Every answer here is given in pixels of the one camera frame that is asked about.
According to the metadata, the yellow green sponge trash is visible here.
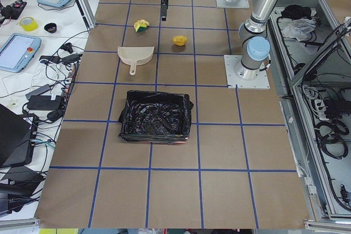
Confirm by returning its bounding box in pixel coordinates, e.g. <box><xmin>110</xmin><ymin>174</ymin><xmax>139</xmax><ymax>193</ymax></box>
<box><xmin>133</xmin><ymin>19</ymin><xmax>150</xmax><ymax>32</ymax></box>

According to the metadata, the yellow trash ball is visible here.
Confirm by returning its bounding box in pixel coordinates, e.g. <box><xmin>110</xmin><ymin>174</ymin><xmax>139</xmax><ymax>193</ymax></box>
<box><xmin>172</xmin><ymin>35</ymin><xmax>188</xmax><ymax>47</ymax></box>

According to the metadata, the beige plastic dustpan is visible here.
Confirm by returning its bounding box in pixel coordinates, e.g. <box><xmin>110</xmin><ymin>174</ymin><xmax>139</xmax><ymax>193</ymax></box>
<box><xmin>117</xmin><ymin>46</ymin><xmax>154</xmax><ymax>76</ymax></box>

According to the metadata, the black lined trash bin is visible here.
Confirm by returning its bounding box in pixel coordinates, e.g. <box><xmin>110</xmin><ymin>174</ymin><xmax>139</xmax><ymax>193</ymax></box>
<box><xmin>118</xmin><ymin>90</ymin><xmax>194</xmax><ymax>144</ymax></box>

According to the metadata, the small black bowl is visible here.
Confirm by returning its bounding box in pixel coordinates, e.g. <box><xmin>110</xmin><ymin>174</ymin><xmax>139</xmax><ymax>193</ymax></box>
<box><xmin>44</xmin><ymin>22</ymin><xmax>58</xmax><ymax>33</ymax></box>

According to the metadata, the yellow tape roll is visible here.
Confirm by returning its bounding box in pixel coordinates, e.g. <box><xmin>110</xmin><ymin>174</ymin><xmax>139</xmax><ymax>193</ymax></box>
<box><xmin>19</xmin><ymin>16</ymin><xmax>38</xmax><ymax>32</ymax></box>

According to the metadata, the white crumpled cloth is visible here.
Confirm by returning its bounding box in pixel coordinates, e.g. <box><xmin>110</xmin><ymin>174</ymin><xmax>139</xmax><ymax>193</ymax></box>
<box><xmin>282</xmin><ymin>18</ymin><xmax>316</xmax><ymax>42</ymax></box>

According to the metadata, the black power adapter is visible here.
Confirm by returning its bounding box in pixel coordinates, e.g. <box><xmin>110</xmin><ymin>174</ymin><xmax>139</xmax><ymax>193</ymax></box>
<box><xmin>27</xmin><ymin>95</ymin><xmax>64</xmax><ymax>111</ymax></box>

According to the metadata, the lower blue teach pendant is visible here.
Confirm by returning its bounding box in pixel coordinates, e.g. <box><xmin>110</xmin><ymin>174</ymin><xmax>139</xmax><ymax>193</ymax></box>
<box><xmin>1</xmin><ymin>33</ymin><xmax>42</xmax><ymax>73</ymax></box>

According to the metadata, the black laptop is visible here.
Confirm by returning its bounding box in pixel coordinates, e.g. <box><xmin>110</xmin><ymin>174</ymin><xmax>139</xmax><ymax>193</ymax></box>
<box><xmin>1</xmin><ymin>105</ymin><xmax>38</xmax><ymax>168</ymax></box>

